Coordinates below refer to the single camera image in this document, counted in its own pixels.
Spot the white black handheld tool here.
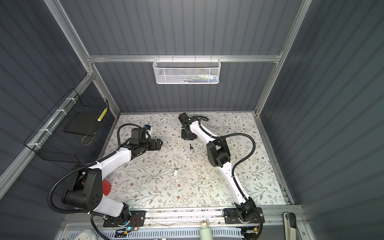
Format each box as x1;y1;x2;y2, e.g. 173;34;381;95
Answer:
283;212;297;240

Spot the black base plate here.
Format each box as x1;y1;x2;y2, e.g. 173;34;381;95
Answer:
222;207;265;225
103;211;147;228

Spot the red cup with pens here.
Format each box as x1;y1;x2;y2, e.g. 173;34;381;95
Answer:
102;179;112;196

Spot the aluminium rail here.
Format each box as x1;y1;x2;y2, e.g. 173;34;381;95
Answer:
60;205;307;230

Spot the white wire basket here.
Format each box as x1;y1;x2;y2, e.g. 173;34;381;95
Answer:
153;57;222;85

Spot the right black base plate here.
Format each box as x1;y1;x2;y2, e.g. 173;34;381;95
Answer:
222;207;265;225

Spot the black wire basket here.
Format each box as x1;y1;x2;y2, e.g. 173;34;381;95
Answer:
24;85;115;165

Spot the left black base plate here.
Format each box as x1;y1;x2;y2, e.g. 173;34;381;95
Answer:
103;211;147;228

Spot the white rounded device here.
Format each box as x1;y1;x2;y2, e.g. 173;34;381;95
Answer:
74;229;98;240

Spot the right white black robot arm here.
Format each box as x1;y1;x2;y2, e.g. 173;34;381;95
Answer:
178;113;264;224

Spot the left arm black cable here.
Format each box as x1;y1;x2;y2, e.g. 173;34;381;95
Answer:
46;122;151;240

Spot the white bottle with red cap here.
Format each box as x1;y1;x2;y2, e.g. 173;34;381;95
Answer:
199;220;214;240

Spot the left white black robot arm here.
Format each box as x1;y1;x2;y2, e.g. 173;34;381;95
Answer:
62;125;163;224

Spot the yellow green marker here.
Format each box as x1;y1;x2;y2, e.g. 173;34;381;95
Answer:
97;107;109;122

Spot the white slotted cable duct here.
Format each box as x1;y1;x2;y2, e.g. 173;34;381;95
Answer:
100;227;244;240

